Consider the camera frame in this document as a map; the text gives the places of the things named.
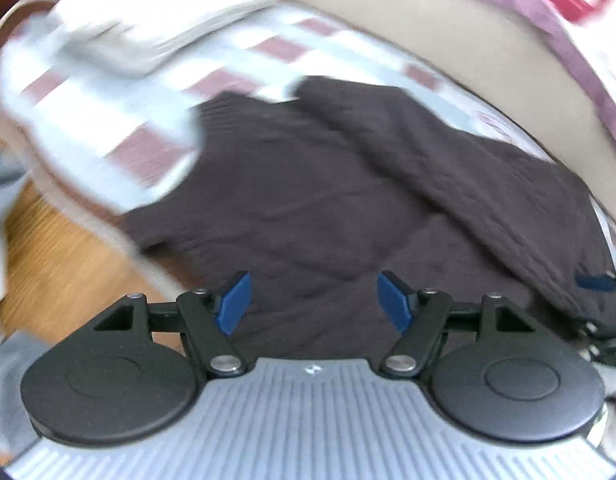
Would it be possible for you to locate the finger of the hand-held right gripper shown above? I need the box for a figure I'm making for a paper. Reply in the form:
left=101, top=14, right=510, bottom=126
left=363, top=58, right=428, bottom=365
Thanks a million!
left=576, top=267, right=616, bottom=292

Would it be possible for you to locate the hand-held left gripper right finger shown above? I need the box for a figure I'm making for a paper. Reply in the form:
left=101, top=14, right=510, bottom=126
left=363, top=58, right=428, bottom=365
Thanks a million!
left=377, top=270, right=536, bottom=377

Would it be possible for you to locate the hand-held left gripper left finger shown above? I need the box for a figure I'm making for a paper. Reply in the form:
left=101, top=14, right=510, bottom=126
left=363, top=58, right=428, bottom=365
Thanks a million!
left=93, top=271, right=251, bottom=377

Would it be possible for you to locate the dark brown knit sweater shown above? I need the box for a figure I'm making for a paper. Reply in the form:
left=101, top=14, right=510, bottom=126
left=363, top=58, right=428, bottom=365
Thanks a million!
left=120, top=76, right=616, bottom=361

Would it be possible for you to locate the person's right forearm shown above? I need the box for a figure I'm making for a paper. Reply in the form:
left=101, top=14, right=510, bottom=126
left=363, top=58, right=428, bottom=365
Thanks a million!
left=600, top=392, right=616, bottom=466

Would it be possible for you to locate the checked blue brown bed sheet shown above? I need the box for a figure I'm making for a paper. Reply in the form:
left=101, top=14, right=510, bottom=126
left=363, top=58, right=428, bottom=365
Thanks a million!
left=0, top=2, right=616, bottom=306

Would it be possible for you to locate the bear print pillow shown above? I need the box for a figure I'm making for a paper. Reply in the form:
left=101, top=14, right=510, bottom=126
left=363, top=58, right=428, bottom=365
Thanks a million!
left=283, top=0, right=616, bottom=201

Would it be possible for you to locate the folded white cloth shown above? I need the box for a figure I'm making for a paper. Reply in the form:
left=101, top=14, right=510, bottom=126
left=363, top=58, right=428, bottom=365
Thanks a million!
left=50, top=0, right=293, bottom=78

